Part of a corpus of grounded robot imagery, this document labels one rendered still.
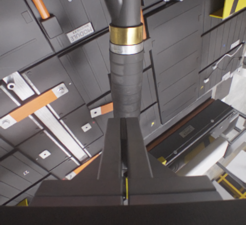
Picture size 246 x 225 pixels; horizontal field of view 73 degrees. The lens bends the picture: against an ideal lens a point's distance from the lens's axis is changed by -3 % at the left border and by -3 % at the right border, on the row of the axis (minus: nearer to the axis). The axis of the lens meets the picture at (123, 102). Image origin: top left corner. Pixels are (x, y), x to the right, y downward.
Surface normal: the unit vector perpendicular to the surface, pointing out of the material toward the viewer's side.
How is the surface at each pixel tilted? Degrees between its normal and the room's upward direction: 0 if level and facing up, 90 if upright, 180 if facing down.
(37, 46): 0
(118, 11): 31
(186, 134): 90
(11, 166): 0
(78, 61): 0
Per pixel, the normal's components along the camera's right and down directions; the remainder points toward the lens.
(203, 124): -0.25, -0.68
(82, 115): 0.52, 0.51
